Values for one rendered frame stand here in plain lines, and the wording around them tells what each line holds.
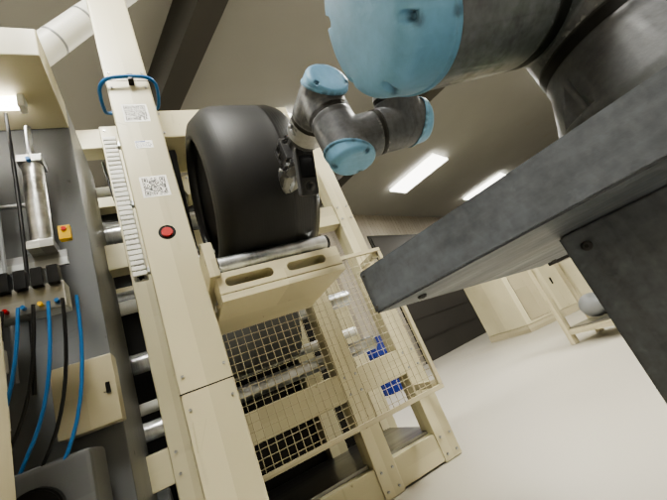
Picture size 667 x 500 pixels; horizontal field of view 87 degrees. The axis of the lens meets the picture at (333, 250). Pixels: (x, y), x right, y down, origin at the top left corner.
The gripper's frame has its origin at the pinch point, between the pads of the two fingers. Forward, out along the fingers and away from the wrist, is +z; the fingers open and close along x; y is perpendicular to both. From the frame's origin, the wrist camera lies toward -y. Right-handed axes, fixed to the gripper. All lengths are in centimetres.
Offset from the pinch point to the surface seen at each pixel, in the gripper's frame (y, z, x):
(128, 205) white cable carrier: 15.0, 19.1, 39.7
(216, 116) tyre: 27.3, -1.2, 12.6
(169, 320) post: -21.5, 18.1, 36.6
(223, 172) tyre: 8.9, -0.2, 15.6
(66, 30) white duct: 127, 47, 48
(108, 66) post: 70, 18, 36
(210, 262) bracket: -12.9, 6.7, 24.4
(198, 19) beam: 223, 101, -31
